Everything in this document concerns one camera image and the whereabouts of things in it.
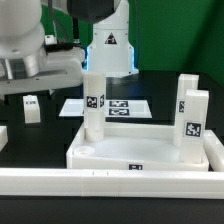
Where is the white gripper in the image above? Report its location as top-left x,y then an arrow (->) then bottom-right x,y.
0,47 -> 85,95

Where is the white desk top tray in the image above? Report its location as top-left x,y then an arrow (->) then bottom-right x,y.
66,122 -> 209,171

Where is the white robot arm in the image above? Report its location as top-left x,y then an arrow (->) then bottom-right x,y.
0,0 -> 138,96

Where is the white U-shaped marker base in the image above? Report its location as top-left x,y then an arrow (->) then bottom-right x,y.
59,99 -> 152,118

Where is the white L-shaped obstacle fence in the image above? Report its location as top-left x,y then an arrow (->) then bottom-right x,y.
0,129 -> 224,200

